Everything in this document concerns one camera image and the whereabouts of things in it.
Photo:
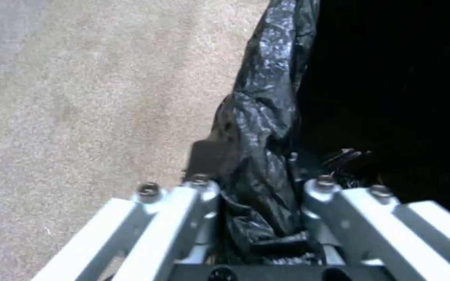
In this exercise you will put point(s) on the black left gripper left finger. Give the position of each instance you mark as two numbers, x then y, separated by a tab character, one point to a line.
158	222

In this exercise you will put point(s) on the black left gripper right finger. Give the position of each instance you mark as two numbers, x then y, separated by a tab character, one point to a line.
369	222

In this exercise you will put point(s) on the black plastic trash bag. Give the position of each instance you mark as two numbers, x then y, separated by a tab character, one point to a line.
326	87

